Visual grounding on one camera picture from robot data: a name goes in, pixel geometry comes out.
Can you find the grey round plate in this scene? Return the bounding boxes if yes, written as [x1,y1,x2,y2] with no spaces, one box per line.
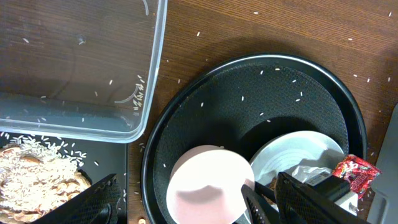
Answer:
[250,131,345,185]

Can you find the pink bowl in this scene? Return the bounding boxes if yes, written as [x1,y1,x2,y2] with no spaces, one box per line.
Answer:
[166,145,254,224]

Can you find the white tissue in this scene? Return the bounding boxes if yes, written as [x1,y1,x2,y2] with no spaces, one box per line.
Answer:
[285,165,332,183]

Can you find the rice and peanut pile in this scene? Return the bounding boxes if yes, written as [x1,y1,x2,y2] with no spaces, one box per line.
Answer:
[1,136,91,223]

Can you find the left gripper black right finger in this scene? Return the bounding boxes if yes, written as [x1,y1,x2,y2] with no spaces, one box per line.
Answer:
[241,172,367,224]

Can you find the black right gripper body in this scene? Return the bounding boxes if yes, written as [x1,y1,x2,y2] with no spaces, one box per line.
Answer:
[306,174,358,215]

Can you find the grey dishwasher rack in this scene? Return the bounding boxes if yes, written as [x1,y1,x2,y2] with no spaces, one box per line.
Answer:
[367,105,397,224]

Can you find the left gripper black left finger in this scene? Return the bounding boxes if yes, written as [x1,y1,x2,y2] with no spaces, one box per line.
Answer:
[32,174,121,224]

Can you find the round black tray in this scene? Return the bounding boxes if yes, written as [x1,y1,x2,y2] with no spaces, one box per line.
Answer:
[141,54,368,223]

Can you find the clear plastic bin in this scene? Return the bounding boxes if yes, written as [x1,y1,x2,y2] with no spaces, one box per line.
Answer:
[1,0,168,143]

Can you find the red snack wrapper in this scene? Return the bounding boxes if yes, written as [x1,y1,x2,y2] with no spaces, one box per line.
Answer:
[333,154,381,199]

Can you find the black rectangular tray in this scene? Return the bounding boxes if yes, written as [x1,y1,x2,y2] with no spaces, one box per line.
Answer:
[1,132,129,223]

